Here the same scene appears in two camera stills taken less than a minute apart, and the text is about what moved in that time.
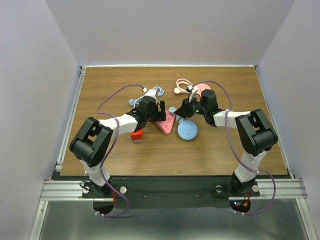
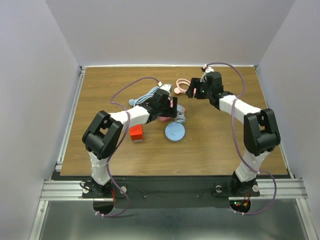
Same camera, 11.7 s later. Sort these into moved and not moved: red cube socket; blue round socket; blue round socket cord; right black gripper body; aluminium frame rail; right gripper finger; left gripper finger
Moved: right gripper finger; left gripper finger; right black gripper body; blue round socket
Not moved: blue round socket cord; aluminium frame rail; red cube socket
